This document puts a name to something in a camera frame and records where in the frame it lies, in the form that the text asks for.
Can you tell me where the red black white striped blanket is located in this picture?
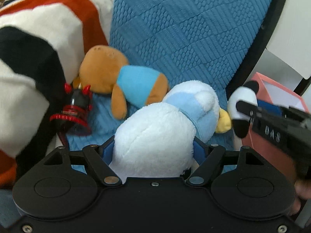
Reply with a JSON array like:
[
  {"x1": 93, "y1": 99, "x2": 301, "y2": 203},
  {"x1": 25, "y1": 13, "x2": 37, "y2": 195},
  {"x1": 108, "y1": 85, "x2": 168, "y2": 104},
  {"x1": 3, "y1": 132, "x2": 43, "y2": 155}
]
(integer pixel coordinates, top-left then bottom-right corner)
[{"x1": 1, "y1": 0, "x2": 114, "y2": 189}]

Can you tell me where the red black horned toy figure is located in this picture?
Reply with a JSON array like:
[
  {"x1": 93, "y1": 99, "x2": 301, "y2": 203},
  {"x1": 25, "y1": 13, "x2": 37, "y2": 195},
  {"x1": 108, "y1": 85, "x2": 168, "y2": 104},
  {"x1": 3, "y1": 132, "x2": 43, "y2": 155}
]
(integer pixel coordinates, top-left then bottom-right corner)
[{"x1": 50, "y1": 83, "x2": 92, "y2": 136}]

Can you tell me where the brown bear plush blue shirt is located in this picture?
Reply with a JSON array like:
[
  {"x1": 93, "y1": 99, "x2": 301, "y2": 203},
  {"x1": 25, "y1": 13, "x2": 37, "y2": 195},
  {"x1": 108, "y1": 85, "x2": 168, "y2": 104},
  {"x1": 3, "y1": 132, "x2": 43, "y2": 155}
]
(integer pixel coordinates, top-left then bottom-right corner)
[{"x1": 73, "y1": 45, "x2": 170, "y2": 120}]

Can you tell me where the pink cardboard box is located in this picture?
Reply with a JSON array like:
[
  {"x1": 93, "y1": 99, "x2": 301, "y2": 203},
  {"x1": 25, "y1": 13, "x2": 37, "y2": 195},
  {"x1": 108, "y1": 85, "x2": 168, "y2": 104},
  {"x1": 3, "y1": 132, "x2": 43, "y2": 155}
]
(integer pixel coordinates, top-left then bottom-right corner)
[{"x1": 242, "y1": 73, "x2": 310, "y2": 181}]

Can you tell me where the person's right hand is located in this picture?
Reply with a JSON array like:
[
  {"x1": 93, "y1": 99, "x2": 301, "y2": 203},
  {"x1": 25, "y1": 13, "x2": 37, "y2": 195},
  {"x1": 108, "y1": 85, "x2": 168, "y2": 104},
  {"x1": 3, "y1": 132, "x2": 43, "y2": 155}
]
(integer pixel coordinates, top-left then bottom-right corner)
[{"x1": 289, "y1": 178, "x2": 311, "y2": 216}]

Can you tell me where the small panda plush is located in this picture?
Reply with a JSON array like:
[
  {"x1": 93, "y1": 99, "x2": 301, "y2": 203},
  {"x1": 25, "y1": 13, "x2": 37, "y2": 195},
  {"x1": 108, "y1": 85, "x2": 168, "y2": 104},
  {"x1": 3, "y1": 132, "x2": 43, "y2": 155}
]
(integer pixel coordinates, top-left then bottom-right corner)
[{"x1": 227, "y1": 81, "x2": 259, "y2": 138}]

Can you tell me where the white blue duck plush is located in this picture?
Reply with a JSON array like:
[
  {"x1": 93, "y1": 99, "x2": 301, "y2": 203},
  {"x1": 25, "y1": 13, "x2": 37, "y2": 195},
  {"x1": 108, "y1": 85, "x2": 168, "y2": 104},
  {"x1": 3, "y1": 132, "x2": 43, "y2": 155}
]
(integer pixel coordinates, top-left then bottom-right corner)
[{"x1": 109, "y1": 81, "x2": 232, "y2": 181}]

